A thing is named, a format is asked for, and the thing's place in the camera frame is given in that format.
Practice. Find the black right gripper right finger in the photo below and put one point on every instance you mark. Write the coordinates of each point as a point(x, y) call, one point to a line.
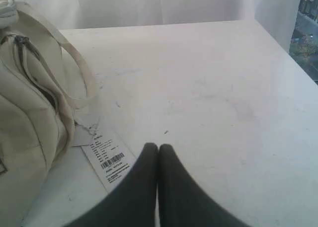
point(182, 203)

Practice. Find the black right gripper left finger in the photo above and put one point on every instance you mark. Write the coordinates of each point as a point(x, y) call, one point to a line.
point(132, 203)

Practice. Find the cream fabric duffel bag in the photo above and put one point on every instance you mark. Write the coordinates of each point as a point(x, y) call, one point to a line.
point(44, 80)

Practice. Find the white paper price tag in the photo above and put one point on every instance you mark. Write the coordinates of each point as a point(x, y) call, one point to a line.
point(108, 155)

